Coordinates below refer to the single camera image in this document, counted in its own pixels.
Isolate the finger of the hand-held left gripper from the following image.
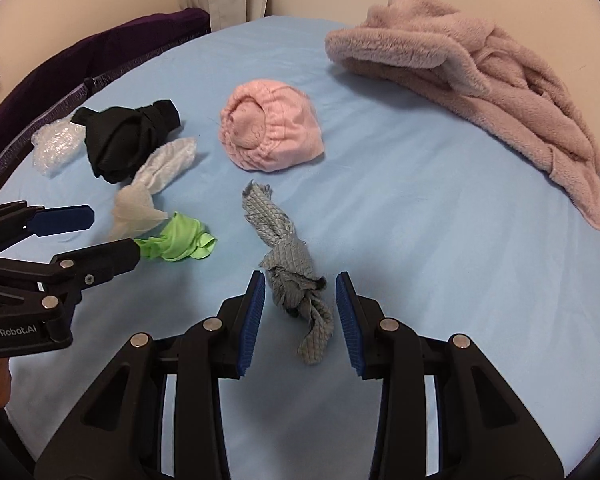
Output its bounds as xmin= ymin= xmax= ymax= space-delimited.
xmin=0 ymin=238 xmax=142 ymax=307
xmin=0 ymin=201 xmax=95 ymax=250

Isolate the pink knitted cap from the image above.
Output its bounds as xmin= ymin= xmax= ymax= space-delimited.
xmin=218 ymin=79 xmax=326 ymax=174

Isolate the pink fleece robe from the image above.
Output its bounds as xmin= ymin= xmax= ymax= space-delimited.
xmin=325 ymin=0 xmax=600 ymax=232

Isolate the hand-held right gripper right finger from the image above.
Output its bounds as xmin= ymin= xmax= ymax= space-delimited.
xmin=335 ymin=271 xmax=566 ymax=480

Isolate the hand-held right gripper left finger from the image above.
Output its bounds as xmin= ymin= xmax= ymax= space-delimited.
xmin=34 ymin=270 xmax=267 ymax=480

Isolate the purple velvet headboard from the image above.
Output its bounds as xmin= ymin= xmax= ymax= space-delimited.
xmin=0 ymin=7 xmax=211 ymax=186

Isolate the grey quilted cloth strip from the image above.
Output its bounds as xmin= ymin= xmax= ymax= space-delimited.
xmin=242 ymin=180 xmax=335 ymax=366

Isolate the clear plastic bag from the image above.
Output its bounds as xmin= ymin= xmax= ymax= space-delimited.
xmin=31 ymin=119 xmax=88 ymax=177

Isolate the green cloth scrap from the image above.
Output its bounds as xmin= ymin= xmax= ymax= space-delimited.
xmin=134 ymin=211 xmax=217 ymax=262

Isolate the white cloth strip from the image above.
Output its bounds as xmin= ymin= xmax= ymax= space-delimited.
xmin=108 ymin=136 xmax=198 ymax=241

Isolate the black cloth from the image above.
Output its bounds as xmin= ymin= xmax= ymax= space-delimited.
xmin=71 ymin=100 xmax=182 ymax=184

